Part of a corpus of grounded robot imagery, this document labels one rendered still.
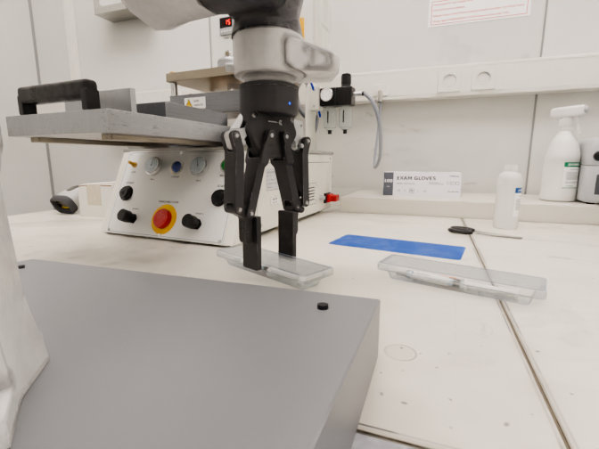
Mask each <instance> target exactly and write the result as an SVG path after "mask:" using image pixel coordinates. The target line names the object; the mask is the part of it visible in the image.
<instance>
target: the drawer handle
mask: <svg viewBox="0 0 599 449"><path fill-rule="evenodd" d="M17 100H18V106H19V113H20V115H31V114H37V105H41V104H50V103H59V102H76V101H81V103H82V110H94V109H100V108H101V105H100V95H99V91H98V90H97V84H96V82H95V81H93V80H91V79H87V78H82V79H76V80H70V81H62V82H56V83H50V84H42V85H36V86H24V87H20V88H18V96H17Z"/></svg>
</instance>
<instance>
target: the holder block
mask: <svg viewBox="0 0 599 449"><path fill-rule="evenodd" d="M136 111H137V113H143V114H153V115H160V116H162V117H168V118H179V119H185V120H191V121H197V122H203V123H210V124H216V125H221V126H227V114H226V113H222V112H217V111H213V110H204V109H200V108H195V107H191V106H186V105H182V104H177V103H173V102H147V103H137V104H136Z"/></svg>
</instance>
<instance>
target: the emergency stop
mask: <svg viewBox="0 0 599 449"><path fill-rule="evenodd" d="M171 218H172V216H171V213H170V211H169V210H167V209H165V208H162V209H160V210H158V211H157V212H156V214H155V215H154V218H153V223H154V225H155V226H156V227H157V228H160V229H164V228H166V227H167V226H168V225H169V224H170V222H171Z"/></svg>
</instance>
